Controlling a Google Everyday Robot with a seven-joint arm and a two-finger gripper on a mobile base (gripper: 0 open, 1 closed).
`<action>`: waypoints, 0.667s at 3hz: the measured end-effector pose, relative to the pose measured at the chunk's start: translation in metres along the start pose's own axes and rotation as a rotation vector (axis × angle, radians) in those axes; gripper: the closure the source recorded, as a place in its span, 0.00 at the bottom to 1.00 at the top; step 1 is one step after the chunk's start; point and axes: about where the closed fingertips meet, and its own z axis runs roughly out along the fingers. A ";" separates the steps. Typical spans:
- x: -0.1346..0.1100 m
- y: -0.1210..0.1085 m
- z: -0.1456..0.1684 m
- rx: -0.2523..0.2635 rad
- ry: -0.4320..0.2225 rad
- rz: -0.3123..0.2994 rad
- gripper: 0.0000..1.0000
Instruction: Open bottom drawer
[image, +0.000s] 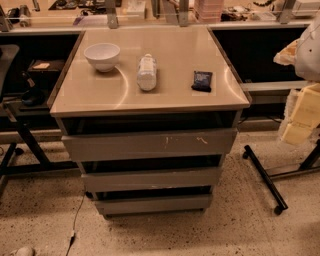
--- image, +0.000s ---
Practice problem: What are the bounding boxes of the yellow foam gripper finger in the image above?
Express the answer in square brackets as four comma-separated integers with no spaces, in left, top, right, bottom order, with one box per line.
[281,83,320,145]

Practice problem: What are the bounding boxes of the grey bottom drawer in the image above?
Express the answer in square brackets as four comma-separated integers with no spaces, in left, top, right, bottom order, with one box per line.
[95,194,212,215]

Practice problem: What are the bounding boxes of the grey drawer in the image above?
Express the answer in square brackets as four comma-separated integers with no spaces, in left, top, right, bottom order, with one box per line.
[95,194,212,215]
[81,167,222,192]
[62,128,237,162]

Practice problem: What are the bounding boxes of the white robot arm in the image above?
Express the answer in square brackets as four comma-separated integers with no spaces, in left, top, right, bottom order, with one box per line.
[273,15,320,145]

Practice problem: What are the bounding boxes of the grey top drawer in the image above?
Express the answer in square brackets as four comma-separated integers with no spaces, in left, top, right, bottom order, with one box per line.
[62,128,237,162]

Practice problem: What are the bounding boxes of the grey middle drawer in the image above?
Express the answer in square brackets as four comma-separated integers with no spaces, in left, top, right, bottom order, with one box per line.
[81,167,222,192]

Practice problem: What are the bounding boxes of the grey drawer cabinet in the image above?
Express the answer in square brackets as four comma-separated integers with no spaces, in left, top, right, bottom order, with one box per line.
[50,26,250,217]

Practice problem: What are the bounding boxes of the black wheeled stand base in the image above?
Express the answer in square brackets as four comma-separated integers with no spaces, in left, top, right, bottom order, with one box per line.
[242,139,320,215]

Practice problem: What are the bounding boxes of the grey side shelf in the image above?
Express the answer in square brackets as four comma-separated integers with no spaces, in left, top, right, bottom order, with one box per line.
[241,81,307,104]

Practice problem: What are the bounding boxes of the dark blue snack packet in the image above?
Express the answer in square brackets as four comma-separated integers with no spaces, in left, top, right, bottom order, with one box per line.
[191,71,213,92]

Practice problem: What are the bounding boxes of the pink stacked trays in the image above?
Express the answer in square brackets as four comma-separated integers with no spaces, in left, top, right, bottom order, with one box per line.
[193,0,224,23]

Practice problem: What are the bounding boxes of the clear plastic water bottle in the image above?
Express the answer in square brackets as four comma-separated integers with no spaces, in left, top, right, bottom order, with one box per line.
[137,54,157,91]

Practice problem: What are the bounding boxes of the white ceramic bowl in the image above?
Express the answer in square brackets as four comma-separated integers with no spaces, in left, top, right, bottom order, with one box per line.
[84,43,120,72]

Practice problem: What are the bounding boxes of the dark box with note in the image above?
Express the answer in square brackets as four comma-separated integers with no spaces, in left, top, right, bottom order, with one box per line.
[27,59,65,80]

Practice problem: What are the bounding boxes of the black round object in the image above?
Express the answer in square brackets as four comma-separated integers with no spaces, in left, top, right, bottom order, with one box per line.
[21,71,45,107]

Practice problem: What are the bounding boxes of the white shoe tip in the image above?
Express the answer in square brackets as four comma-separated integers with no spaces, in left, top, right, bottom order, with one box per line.
[5,246,35,256]

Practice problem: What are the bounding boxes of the black floor cable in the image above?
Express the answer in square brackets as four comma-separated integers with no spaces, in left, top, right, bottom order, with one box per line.
[64,191,87,256]

